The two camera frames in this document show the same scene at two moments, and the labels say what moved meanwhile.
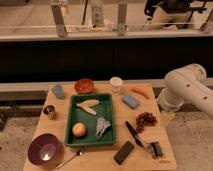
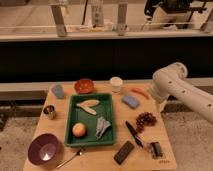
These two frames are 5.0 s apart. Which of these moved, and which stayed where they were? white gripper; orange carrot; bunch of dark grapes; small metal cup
Moved: white gripper
Stayed: small metal cup; bunch of dark grapes; orange carrot
